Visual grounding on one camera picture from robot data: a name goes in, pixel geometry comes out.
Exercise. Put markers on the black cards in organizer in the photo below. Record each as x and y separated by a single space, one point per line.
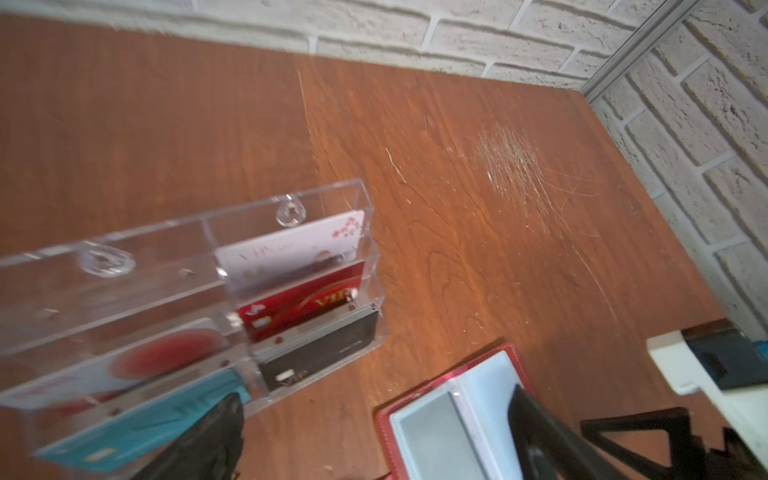
297 358

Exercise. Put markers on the clear acrylic card organizer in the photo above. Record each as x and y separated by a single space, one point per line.
73 302

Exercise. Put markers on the white VIP card in organizer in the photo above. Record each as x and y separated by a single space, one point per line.
263 260

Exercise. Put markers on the red leather card holder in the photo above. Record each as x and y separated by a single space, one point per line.
482 389

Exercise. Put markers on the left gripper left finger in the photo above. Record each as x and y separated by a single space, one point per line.
209 450

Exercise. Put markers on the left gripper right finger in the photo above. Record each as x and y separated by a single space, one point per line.
547 448

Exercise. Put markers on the red card in organizer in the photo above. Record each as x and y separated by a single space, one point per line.
300 301

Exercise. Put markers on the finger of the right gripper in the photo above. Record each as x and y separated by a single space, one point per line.
658 444

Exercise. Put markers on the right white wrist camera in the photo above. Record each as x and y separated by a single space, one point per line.
720 361

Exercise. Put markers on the white red-dot card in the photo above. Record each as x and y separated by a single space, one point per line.
96 380

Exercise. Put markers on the teal card in organizer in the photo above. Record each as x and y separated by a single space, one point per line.
113 444

